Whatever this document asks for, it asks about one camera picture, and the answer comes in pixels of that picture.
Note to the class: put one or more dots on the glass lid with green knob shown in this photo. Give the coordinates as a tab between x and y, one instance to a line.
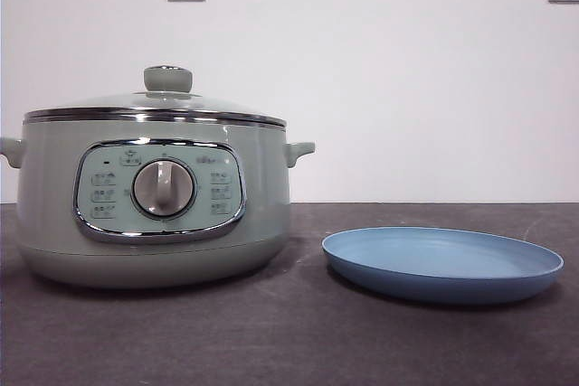
167	78

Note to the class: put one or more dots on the pale green electric steamer pot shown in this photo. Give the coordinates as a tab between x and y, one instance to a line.
253	205

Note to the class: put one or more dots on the blue round plate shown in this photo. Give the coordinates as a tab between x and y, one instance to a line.
434	259

